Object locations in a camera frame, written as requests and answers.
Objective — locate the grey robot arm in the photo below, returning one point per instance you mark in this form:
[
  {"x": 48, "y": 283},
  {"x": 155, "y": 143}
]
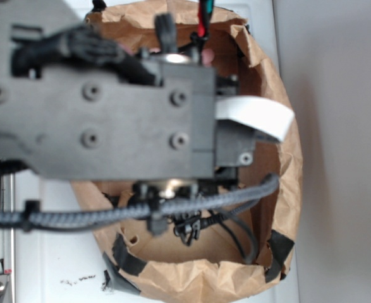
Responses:
[{"x": 75, "y": 105}]

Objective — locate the brown paper bag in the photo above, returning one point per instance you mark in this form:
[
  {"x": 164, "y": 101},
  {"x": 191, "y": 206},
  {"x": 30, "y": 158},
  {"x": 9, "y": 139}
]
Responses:
[{"x": 212, "y": 270}]

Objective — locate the aluminium rail frame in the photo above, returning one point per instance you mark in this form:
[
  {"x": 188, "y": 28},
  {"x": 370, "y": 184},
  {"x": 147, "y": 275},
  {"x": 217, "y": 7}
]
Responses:
[{"x": 7, "y": 236}]

